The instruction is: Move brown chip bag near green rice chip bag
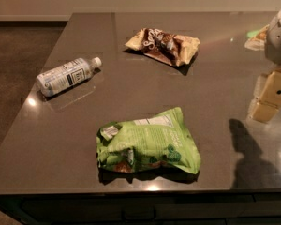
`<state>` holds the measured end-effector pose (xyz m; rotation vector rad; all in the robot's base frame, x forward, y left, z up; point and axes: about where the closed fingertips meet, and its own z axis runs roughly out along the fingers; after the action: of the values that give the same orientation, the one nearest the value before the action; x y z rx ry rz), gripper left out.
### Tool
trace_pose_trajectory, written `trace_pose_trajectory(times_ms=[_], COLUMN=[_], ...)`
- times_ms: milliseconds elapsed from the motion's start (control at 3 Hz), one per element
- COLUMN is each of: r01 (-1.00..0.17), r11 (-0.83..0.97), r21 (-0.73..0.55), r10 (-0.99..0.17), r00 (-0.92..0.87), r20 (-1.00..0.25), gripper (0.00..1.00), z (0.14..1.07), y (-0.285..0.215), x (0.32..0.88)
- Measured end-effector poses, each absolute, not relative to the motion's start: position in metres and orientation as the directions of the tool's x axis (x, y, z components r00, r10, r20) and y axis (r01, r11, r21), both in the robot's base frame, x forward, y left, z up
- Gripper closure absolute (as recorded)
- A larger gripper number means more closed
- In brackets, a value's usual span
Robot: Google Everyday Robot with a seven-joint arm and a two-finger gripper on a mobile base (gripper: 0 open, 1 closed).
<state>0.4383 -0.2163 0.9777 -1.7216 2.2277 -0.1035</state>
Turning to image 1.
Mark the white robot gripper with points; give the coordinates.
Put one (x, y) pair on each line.
(279, 39)

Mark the brown chip bag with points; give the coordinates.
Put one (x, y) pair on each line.
(171, 49)

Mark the green rice chip bag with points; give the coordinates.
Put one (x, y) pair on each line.
(148, 144)

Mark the clear plastic water bottle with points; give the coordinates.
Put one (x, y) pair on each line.
(59, 79)

